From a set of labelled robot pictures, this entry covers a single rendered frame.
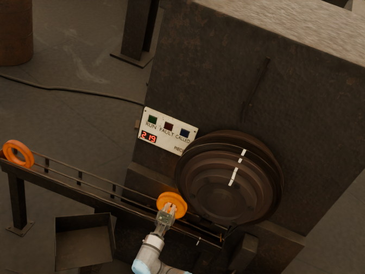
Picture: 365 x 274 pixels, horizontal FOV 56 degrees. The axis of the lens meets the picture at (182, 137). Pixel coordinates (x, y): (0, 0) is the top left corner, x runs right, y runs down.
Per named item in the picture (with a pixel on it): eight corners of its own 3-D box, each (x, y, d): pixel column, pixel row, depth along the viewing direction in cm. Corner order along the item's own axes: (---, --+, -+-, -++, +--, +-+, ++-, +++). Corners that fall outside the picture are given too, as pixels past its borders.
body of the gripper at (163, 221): (175, 215, 159) (164, 238, 152) (172, 221, 166) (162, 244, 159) (160, 208, 160) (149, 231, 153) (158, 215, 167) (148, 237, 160)
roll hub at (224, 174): (184, 200, 156) (202, 157, 138) (242, 226, 153) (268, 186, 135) (181, 209, 151) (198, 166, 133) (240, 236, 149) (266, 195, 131)
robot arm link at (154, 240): (159, 254, 157) (140, 246, 158) (164, 244, 160) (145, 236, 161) (161, 249, 150) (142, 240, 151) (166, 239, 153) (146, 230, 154)
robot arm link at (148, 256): (140, 279, 153) (125, 268, 148) (152, 253, 160) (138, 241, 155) (153, 281, 146) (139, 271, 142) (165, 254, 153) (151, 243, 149)
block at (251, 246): (229, 254, 189) (245, 230, 174) (243, 260, 188) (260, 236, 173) (225, 271, 181) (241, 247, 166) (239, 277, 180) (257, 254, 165)
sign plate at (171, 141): (139, 135, 168) (145, 106, 156) (188, 156, 165) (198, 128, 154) (137, 137, 166) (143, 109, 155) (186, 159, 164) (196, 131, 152)
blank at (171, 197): (159, 187, 169) (157, 191, 166) (189, 197, 166) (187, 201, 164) (157, 208, 178) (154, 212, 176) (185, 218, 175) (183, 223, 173)
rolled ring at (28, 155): (28, 150, 181) (32, 146, 184) (-1, 137, 184) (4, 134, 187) (32, 174, 193) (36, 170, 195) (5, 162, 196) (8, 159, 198)
